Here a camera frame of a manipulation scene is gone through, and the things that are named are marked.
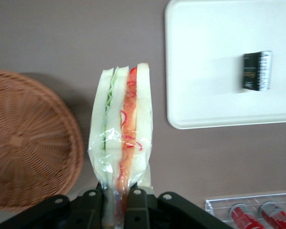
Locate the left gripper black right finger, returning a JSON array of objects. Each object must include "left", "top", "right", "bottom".
[{"left": 124, "top": 187, "right": 235, "bottom": 229}]

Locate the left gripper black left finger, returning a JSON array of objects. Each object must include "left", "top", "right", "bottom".
[{"left": 0, "top": 189, "right": 103, "bottom": 229}]

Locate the triangle sandwich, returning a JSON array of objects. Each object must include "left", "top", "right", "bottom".
[{"left": 87, "top": 62, "right": 153, "bottom": 229}]

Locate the round wicker basket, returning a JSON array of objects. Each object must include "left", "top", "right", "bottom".
[{"left": 0, "top": 69, "right": 84, "bottom": 213}]

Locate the cream plastic serving tray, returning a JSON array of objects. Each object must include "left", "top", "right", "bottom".
[{"left": 164, "top": 0, "right": 286, "bottom": 130}]

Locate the clear acrylic bottle rack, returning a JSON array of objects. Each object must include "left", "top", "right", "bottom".
[{"left": 204, "top": 189, "right": 286, "bottom": 229}]

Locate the red cola bottle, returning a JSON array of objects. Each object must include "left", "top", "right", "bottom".
[
  {"left": 259, "top": 201, "right": 286, "bottom": 229},
  {"left": 228, "top": 202, "right": 265, "bottom": 229}
]

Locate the small black chocolate box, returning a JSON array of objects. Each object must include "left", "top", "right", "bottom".
[{"left": 242, "top": 50, "right": 272, "bottom": 91}]

